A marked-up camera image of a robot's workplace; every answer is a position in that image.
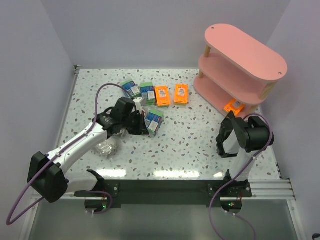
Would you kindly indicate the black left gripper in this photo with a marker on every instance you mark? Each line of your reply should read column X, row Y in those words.
column 139, row 123

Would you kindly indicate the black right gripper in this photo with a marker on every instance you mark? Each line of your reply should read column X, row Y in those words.
column 220, row 144

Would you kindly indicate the green sponge pack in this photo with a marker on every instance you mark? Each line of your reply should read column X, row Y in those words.
column 131, row 90
column 147, row 91
column 153, row 121

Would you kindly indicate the orange sponge box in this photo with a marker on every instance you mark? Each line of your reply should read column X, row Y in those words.
column 234, row 106
column 162, row 96
column 181, row 94

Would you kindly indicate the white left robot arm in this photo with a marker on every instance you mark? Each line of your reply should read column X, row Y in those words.
column 47, row 172

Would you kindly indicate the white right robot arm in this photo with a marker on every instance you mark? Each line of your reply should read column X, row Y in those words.
column 242, row 139

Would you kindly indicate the pink three-tier shelf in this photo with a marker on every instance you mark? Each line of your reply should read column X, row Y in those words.
column 236, row 66

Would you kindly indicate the grey scrubber in wrap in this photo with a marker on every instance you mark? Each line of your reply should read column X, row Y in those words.
column 107, row 148

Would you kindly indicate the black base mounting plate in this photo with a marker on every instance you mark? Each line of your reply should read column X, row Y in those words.
column 163, row 192

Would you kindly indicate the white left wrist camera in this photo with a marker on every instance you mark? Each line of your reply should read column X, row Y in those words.
column 140, row 101

